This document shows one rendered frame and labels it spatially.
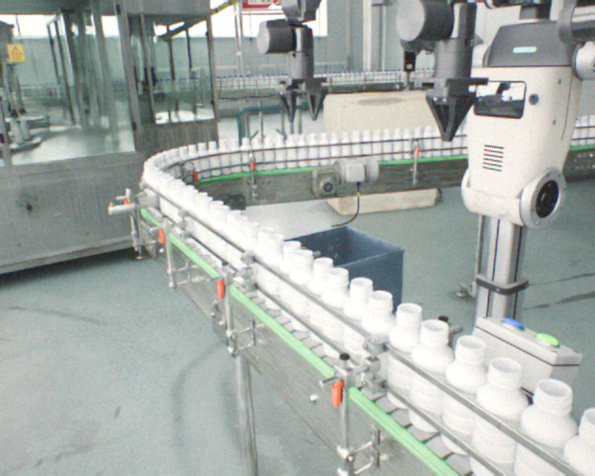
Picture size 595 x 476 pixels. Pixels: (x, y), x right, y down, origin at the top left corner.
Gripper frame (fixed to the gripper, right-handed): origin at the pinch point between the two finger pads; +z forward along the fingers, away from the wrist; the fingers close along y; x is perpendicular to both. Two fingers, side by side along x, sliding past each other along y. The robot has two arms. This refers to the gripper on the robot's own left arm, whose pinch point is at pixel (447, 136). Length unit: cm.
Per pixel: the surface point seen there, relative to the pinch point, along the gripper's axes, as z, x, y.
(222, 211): 25, 62, -16
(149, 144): 71, 535, 86
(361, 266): 47, 54, 25
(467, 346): 25.5, -18.4, -12.7
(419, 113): 36, 328, 308
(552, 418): 26.8, -32.8, -14.8
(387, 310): 25.9, -3.8, -14.3
